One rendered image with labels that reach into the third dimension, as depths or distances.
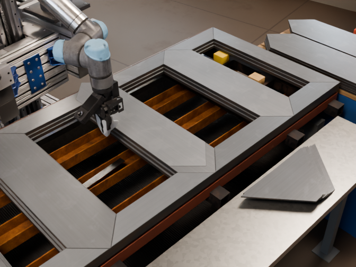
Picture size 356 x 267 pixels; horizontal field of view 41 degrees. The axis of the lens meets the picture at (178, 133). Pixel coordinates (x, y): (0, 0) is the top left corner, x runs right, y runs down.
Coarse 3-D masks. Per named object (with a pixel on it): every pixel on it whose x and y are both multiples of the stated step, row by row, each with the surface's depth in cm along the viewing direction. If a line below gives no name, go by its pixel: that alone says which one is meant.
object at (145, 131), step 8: (152, 120) 183; (160, 120) 183; (168, 120) 182; (136, 128) 179; (144, 128) 179; (152, 128) 179; (160, 128) 179; (128, 136) 175; (136, 136) 175; (144, 136) 175
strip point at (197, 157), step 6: (204, 144) 171; (192, 150) 168; (198, 150) 168; (204, 150) 168; (186, 156) 166; (192, 156) 166; (198, 156) 166; (204, 156) 166; (174, 162) 164; (180, 162) 164; (186, 162) 164; (192, 162) 164; (198, 162) 164; (204, 162) 164
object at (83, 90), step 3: (87, 84) 203; (90, 84) 203; (81, 87) 202; (84, 87) 201; (87, 87) 201; (90, 87) 201; (81, 90) 200; (84, 90) 200; (87, 90) 200; (90, 90) 200; (78, 93) 198; (81, 93) 198; (84, 93) 198; (87, 93) 198; (78, 96) 196; (81, 96) 196
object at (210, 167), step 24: (216, 48) 233; (168, 72) 214; (216, 96) 197; (72, 120) 190; (288, 120) 182; (168, 168) 163; (192, 168) 161; (192, 192) 155; (48, 240) 143; (96, 264) 135
